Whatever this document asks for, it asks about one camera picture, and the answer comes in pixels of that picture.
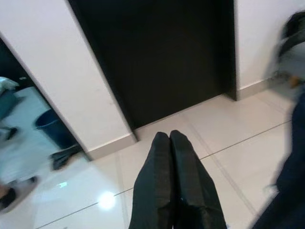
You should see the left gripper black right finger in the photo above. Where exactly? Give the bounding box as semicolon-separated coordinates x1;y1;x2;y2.
169;130;227;229

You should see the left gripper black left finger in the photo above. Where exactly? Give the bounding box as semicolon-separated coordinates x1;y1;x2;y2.
128;131;178;229

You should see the navy blue printed sweater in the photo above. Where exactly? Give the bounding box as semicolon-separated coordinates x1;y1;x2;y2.
251;92;305;229

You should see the black slipper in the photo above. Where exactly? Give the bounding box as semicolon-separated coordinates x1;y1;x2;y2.
0;187;17;215
49;144;91;171

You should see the blue plastic bucket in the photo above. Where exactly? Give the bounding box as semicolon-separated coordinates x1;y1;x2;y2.
35;109;81;150

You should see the dark wooden door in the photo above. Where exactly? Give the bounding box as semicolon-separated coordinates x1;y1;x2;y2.
68;0;238;144

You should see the grey upholstered ottoman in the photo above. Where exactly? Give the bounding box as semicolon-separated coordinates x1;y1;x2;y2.
268;31;305;88

